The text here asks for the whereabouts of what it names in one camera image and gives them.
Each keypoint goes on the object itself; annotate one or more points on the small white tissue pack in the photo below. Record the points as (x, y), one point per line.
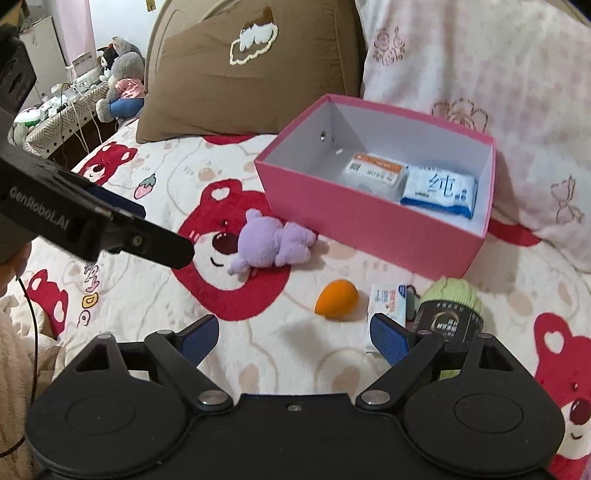
(385, 300)

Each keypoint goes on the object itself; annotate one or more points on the black and white plush toy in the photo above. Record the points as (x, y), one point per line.
(106, 57)

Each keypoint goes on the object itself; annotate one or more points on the patterned side table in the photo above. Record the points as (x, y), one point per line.
(60, 124)

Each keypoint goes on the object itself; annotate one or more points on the blue wet wipes pack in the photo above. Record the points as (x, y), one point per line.
(438, 189)

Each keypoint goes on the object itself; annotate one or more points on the orange ball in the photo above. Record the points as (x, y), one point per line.
(334, 300)

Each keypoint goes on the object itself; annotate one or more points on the beige bed headboard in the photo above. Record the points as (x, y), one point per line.
(161, 18)

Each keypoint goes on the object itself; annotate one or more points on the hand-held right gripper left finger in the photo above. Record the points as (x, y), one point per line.
(203, 339)

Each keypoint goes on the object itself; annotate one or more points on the purple plush toy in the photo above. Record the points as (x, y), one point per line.
(268, 240)

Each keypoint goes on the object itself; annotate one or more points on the white cabinet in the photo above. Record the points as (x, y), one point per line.
(44, 50)

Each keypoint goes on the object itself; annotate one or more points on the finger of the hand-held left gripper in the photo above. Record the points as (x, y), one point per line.
(157, 244)
(122, 205)

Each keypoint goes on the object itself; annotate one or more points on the pink cardboard box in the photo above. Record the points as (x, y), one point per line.
(360, 221)

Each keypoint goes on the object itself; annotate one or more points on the orange-white mask packet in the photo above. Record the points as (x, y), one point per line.
(376, 170)

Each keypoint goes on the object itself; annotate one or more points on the pink curtain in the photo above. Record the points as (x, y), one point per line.
(78, 27)

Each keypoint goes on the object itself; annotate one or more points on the green yarn ball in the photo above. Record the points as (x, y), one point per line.
(452, 293)

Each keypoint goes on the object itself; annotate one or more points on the brown pillow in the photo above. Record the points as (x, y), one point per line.
(231, 92)

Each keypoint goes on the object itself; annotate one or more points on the grey plush toy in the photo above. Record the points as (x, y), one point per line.
(127, 69)

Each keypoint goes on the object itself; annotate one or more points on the printed bear blanket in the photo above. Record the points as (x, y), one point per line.
(147, 295)

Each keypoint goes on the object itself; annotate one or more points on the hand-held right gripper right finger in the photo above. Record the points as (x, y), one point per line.
(388, 339)

